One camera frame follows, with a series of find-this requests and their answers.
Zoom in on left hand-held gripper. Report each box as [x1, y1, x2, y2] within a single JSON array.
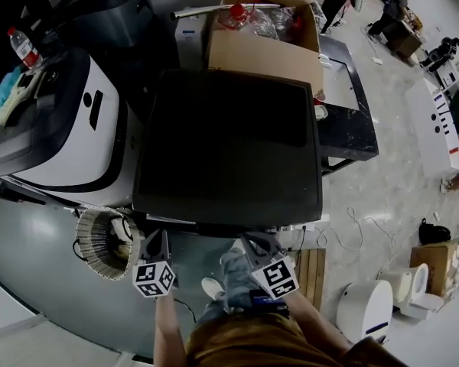
[[132, 228, 177, 301]]

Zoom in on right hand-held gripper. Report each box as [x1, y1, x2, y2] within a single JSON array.
[[239, 232, 301, 301]]

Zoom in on black washing machine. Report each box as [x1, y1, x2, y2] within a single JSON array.
[[132, 68, 324, 233]]

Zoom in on person's right forearm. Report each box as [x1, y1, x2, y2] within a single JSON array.
[[285, 291, 353, 359]]

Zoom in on person's left forearm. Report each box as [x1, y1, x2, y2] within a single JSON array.
[[151, 291, 189, 367]]

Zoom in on white top-load washing machine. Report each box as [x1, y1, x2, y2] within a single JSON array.
[[0, 46, 141, 209]]

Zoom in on black wrist device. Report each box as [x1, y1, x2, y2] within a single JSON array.
[[249, 288, 291, 317]]

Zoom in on wooden pallet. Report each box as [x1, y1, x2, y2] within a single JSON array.
[[292, 247, 327, 311]]

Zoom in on person's blue jeans leg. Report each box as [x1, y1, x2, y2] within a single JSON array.
[[196, 247, 271, 323]]

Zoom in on white power strip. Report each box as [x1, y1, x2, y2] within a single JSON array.
[[285, 222, 317, 233]]

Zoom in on woven laundry basket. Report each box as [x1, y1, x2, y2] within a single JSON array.
[[73, 207, 145, 282]]

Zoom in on person's white shoe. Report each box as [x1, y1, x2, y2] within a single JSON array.
[[200, 276, 226, 301]]

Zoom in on person's brown shirt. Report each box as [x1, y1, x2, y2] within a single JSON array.
[[184, 310, 409, 367]]

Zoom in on white round appliance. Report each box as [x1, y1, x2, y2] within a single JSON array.
[[335, 279, 394, 340]]

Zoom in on white toilet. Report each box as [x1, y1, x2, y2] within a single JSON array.
[[381, 261, 445, 320]]

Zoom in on small cardboard box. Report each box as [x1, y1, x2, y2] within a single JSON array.
[[409, 239, 459, 297]]

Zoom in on black bag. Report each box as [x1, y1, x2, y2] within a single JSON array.
[[418, 217, 453, 246]]

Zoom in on black marble counter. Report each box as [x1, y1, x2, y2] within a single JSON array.
[[315, 35, 380, 176]]

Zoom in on long white cabinet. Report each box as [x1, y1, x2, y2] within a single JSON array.
[[404, 77, 459, 179]]

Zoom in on large open cardboard box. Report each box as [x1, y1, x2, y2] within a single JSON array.
[[205, 0, 325, 98]]

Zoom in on white carton box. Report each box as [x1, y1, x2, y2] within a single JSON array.
[[174, 15, 210, 70]]

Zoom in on blue cloth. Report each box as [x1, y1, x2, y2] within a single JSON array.
[[0, 66, 24, 111]]

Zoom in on clear plastic jug red cap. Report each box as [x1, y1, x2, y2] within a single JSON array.
[[216, 2, 256, 33]]

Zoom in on clear water bottle red label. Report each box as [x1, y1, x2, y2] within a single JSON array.
[[6, 26, 44, 71]]

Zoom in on dark grey appliance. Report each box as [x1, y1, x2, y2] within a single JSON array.
[[37, 0, 179, 70]]

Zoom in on metal pole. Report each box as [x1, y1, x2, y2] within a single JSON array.
[[170, 2, 282, 21]]

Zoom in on white cable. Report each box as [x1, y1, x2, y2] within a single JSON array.
[[314, 206, 403, 277]]

